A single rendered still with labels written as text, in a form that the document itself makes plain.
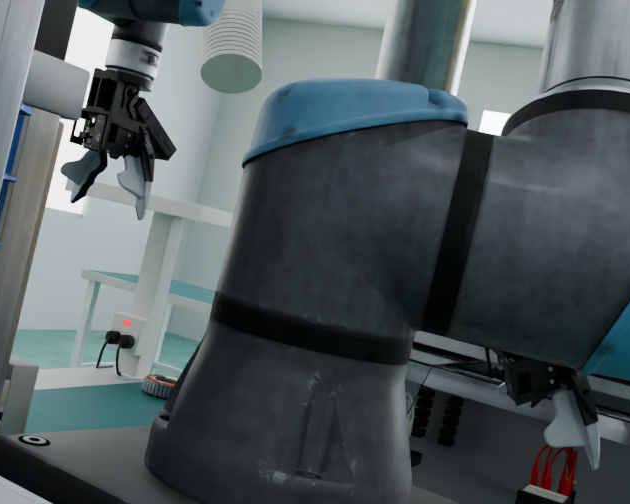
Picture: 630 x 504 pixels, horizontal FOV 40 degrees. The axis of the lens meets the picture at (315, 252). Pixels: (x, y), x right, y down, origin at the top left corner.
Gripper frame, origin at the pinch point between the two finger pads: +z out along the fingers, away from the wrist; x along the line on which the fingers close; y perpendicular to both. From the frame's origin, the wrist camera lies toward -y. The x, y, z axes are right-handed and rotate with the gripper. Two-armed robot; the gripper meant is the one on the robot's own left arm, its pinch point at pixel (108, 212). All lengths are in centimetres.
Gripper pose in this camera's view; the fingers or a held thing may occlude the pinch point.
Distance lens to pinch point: 133.1
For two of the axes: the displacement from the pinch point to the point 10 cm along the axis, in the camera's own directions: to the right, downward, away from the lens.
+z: -2.3, 9.7, 0.1
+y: -5.2, -1.2, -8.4
